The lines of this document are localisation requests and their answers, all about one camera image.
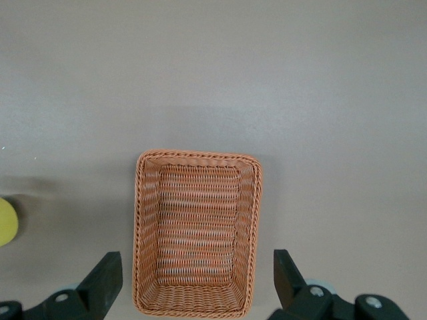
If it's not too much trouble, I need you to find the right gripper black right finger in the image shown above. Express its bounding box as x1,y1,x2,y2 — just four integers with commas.
270,249,360,320

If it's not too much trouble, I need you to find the brown wicker basket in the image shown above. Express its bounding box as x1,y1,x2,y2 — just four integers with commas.
132,149,264,319

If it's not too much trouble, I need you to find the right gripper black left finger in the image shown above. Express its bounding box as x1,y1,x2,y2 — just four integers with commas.
26,251,123,320

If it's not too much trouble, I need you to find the yellowish clear tape roll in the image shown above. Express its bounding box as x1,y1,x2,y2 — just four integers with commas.
0,197,19,247

